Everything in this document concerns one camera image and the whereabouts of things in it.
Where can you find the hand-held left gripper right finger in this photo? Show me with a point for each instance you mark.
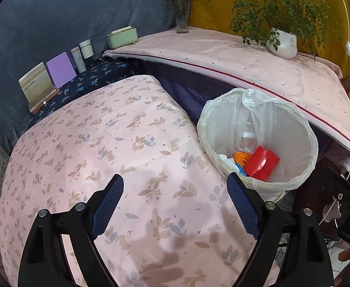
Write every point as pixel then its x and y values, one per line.
pixel 243 206

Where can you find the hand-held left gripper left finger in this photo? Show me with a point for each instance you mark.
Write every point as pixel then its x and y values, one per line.
pixel 107 206

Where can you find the red paper box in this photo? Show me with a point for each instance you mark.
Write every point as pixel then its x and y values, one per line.
pixel 260 163

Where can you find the orange plastic wrapper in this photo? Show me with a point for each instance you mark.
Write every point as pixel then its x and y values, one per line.
pixel 240 157

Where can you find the bin with white plastic bag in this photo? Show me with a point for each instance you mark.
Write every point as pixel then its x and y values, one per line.
pixel 282 131

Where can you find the pink rabbit print tablecloth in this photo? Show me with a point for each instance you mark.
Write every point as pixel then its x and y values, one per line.
pixel 133 155

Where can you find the wooden card stand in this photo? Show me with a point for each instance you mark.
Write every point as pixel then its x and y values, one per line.
pixel 40 106

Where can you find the dark purple cloth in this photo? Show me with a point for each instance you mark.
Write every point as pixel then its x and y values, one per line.
pixel 186 92

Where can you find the navy floral cloth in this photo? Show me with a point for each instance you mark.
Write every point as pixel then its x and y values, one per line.
pixel 103 71

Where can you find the beige book on stand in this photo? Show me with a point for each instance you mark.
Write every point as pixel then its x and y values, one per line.
pixel 36 83

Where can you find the purple card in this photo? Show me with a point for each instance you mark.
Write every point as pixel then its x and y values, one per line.
pixel 60 70

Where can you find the white bottle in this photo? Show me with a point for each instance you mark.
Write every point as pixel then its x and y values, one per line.
pixel 77 59

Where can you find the pink sheet with red stripe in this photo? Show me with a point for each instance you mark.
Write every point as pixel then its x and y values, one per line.
pixel 237 56

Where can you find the green plant in white pot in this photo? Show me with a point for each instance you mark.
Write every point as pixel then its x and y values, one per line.
pixel 284 44

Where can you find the white jar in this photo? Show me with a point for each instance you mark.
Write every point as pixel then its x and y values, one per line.
pixel 86 49

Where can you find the pale green box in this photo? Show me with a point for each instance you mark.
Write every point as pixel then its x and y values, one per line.
pixel 122 39

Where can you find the glass vase with pink flowers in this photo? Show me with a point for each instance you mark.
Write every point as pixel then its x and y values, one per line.
pixel 182 24

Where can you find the yellow cloth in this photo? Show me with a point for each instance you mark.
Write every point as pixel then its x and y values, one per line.
pixel 210 15

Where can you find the blue grey blanket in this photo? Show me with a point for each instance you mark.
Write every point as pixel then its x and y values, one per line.
pixel 58 12

